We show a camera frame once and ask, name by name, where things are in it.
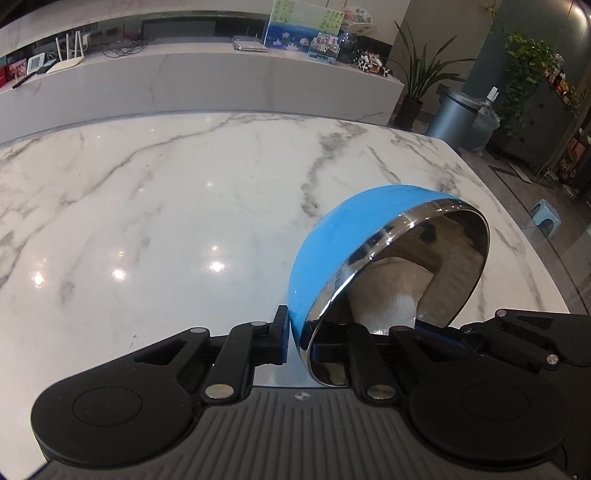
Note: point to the black pen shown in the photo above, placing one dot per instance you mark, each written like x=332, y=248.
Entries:
x=23, y=81

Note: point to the small photo frame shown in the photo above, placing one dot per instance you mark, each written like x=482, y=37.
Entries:
x=323, y=48

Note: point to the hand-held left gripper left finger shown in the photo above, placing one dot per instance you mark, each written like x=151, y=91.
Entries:
x=280, y=337

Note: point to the grey drawer cabinet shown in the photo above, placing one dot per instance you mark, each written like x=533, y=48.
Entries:
x=540, y=134

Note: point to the blue steel bowl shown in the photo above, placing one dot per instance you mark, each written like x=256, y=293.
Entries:
x=323, y=258

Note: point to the dark glass jar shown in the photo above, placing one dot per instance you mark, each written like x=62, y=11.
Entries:
x=347, y=48

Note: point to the small white clock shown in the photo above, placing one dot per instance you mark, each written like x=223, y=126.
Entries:
x=36, y=64

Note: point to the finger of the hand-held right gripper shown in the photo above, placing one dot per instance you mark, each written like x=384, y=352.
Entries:
x=508, y=328

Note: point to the small blue stool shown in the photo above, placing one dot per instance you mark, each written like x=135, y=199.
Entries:
x=545, y=216

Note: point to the white marble media console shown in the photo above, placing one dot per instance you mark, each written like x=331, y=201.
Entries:
x=207, y=87

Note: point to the white router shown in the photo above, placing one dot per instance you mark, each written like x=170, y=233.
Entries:
x=67, y=60

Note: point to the grey notebook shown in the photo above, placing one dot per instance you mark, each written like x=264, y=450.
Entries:
x=249, y=45

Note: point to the red box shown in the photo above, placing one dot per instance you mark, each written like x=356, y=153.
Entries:
x=14, y=74

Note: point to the long-leaf plant in black pot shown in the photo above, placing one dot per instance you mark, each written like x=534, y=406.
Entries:
x=415, y=87

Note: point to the round paper fan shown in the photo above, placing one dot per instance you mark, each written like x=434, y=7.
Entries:
x=361, y=19

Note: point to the green ivy plant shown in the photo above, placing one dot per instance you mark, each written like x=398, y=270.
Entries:
x=526, y=69

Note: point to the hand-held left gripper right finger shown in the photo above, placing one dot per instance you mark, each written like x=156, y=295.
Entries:
x=364, y=355

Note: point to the lotus pond painting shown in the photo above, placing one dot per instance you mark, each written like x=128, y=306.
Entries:
x=302, y=27

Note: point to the clear water bottle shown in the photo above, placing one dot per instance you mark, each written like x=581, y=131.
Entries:
x=485, y=122

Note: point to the black and white cow toys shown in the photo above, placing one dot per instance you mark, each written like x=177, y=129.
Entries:
x=371, y=64

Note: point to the grey metal trash bin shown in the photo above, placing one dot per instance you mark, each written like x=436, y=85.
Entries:
x=455, y=120

